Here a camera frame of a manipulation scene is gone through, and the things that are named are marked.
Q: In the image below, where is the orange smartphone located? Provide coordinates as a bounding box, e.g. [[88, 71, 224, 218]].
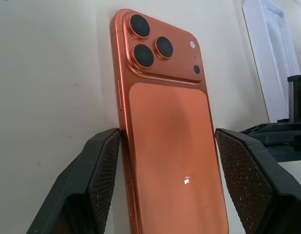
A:
[[109, 8, 231, 234]]

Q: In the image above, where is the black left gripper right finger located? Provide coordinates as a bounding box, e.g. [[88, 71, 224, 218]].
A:
[[214, 128, 301, 234]]

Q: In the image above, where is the white phone box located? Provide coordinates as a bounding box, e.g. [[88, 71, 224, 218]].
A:
[[241, 0, 301, 123]]

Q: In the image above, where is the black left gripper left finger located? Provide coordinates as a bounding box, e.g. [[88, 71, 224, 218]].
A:
[[26, 127, 121, 234]]

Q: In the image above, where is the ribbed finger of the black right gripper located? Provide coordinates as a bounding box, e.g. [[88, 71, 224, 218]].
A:
[[287, 75, 301, 122]]

